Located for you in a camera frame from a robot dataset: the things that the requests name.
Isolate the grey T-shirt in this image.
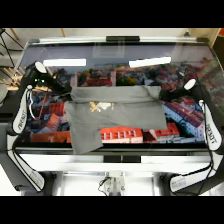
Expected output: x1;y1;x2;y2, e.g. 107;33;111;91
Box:
63;85;169;155

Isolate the black cable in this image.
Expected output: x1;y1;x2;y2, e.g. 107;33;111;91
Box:
97;176;112;197

